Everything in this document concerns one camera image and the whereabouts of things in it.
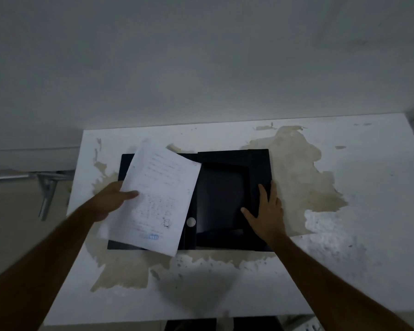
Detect person's right hand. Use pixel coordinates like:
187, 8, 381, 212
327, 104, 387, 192
240, 180, 288, 244

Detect person's left hand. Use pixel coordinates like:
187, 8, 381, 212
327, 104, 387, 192
88, 181, 139, 223

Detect white printed paper sheets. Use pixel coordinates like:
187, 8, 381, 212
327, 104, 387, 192
97, 138, 203, 257

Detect black folder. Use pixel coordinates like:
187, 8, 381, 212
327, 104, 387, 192
107, 149, 275, 253

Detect person's left forearm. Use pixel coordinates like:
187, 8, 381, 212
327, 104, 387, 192
0, 209, 101, 331

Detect person's right forearm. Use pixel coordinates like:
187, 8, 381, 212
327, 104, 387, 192
266, 234, 414, 331

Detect grey metal shelf bracket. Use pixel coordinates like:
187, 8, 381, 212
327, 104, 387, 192
0, 169, 76, 222

